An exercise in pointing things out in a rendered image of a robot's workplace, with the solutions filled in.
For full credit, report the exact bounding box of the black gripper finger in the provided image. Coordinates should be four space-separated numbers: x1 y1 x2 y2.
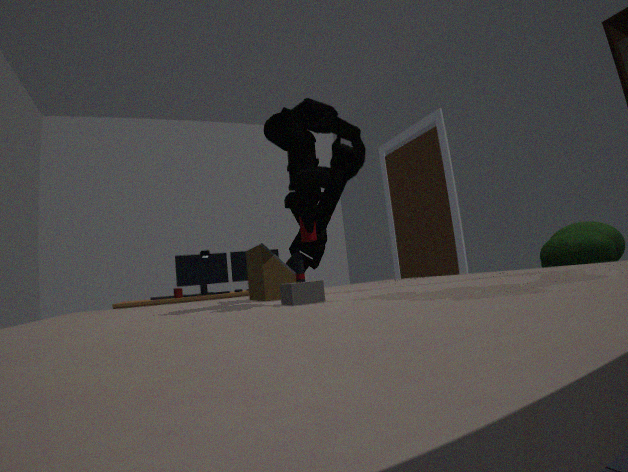
288 202 300 226
292 192 325 233

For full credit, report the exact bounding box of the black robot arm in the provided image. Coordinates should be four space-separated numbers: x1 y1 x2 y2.
264 98 365 272

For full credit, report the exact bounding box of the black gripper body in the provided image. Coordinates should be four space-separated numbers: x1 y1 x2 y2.
284 153 331 208

